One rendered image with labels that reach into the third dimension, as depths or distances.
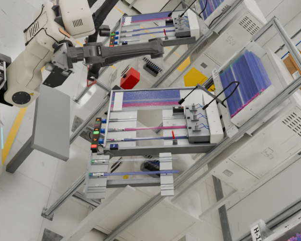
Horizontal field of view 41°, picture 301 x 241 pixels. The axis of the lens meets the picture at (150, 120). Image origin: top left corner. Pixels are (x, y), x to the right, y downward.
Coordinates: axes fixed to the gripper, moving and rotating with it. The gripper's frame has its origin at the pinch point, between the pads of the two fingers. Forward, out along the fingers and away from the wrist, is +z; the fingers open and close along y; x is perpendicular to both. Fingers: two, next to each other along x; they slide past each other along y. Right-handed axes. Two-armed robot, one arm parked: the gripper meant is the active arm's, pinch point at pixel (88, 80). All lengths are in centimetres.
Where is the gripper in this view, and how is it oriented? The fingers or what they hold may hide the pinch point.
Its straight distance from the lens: 269.3
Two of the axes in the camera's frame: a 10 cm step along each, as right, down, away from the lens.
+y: -0.5, -7.3, 6.8
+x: -8.8, -2.9, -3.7
